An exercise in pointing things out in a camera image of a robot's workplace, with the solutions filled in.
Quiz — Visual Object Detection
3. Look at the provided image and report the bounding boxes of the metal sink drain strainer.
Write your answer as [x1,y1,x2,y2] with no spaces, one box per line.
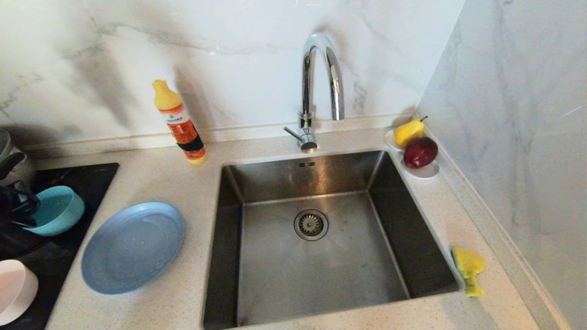
[293,209,329,242]

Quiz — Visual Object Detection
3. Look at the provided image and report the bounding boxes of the small white fruit dish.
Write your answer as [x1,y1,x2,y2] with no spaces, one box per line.
[384,128,441,180]

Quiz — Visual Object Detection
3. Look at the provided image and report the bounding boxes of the yellow green sponge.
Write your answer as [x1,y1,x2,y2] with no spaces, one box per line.
[451,247,487,297]

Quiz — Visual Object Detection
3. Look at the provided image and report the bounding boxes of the teal plastic bowl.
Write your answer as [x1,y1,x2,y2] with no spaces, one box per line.
[23,186,86,237]

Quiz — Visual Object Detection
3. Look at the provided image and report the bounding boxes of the pink plastic bowl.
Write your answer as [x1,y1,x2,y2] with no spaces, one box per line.
[0,260,39,326]

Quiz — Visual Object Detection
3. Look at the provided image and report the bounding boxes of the blue round plate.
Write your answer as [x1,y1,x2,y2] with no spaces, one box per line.
[81,202,186,295]

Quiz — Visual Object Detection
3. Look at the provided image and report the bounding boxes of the stainless steel sink basin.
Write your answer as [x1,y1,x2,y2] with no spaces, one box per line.
[202,150,461,330]

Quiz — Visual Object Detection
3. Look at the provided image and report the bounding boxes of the steel cooking pot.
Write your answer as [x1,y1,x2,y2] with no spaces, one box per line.
[0,130,36,188]

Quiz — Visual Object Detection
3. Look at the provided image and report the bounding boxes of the chrome gooseneck faucet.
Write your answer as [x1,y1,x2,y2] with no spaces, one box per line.
[282,32,345,154]

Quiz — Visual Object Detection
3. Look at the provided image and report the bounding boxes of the yellow pear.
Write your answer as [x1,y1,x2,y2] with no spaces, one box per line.
[395,115,428,148]

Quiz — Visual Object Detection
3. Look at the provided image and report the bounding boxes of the black induction cooktop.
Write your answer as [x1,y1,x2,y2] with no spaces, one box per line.
[0,163,120,330]

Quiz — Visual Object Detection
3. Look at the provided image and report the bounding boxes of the orange dish soap bottle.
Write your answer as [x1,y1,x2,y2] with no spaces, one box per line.
[152,79,208,165]

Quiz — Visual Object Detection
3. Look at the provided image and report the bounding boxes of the dark red apple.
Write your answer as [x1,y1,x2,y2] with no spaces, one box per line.
[403,137,439,169]

